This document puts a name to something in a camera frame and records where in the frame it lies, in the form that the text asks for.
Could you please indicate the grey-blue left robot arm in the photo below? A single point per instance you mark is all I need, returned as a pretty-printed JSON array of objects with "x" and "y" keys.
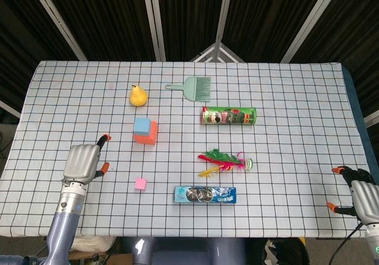
[{"x": 65, "y": 223}]

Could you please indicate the white metal stand foot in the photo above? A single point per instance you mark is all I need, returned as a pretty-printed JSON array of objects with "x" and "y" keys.
[{"x": 217, "y": 53}]

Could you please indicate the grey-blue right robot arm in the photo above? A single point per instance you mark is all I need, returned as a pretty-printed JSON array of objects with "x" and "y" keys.
[{"x": 373, "y": 245}]

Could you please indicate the light blue checked tablecloth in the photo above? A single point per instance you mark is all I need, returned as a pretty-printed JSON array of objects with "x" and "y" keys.
[{"x": 281, "y": 146}]

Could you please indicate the colourful feather shuttlecock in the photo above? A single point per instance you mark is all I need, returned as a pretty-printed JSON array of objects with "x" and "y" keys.
[{"x": 222, "y": 159}]

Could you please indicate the small pink foam cube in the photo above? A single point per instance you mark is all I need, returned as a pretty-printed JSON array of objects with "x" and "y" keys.
[{"x": 140, "y": 184}]

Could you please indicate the white plastic bag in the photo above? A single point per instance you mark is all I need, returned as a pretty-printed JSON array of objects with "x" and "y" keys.
[{"x": 91, "y": 244}]

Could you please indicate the blue Oreo cookie box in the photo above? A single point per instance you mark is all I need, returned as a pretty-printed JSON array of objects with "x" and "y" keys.
[{"x": 204, "y": 195}]

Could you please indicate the grey-blue robot torso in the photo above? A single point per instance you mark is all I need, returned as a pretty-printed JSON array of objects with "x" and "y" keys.
[{"x": 183, "y": 253}]

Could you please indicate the yellow plastic pear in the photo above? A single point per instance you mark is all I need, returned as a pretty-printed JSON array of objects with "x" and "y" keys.
[{"x": 137, "y": 97}]

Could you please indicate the black folding partition screen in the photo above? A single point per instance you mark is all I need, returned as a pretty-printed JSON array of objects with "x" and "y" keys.
[{"x": 112, "y": 19}]

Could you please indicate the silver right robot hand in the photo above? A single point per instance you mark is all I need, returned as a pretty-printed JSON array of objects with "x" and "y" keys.
[{"x": 365, "y": 202}]

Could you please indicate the medium blue foam cube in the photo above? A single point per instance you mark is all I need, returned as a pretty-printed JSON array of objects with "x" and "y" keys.
[{"x": 142, "y": 126}]

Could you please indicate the large orange foam cube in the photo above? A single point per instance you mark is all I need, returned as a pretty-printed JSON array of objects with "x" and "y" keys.
[{"x": 148, "y": 139}]

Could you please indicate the green Pringles can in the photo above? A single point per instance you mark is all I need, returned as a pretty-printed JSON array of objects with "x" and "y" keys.
[{"x": 231, "y": 116}]

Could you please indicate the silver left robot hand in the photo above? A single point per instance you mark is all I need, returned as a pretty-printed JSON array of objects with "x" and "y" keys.
[{"x": 80, "y": 164}]

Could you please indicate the green plastic comb brush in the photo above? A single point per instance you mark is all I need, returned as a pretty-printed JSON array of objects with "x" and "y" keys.
[{"x": 195, "y": 88}]

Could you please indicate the brown cardboard box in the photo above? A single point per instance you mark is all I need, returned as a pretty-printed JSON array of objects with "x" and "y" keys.
[{"x": 118, "y": 259}]

